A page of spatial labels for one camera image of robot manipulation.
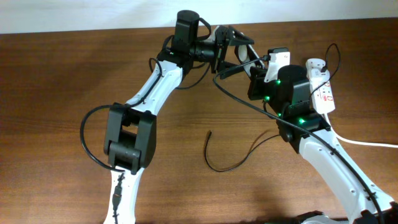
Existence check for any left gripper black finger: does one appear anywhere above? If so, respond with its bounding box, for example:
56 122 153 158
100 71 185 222
216 61 244 79
226 26 254 46

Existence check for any black charging cable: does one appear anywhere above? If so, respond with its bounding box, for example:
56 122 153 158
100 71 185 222
203 43 341 173

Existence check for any black Samsung smartphone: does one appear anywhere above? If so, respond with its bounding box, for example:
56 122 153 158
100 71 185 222
234 44 266 78

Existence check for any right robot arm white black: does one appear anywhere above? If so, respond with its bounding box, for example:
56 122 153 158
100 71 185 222
249 62 397 223

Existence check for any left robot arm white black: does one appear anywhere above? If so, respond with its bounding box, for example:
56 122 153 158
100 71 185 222
104 10 254 223

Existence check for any white USB charger plug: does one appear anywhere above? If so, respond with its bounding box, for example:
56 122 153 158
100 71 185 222
307 68 330 83

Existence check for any white power strip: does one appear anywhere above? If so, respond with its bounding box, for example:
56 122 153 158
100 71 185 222
305 58 335 114

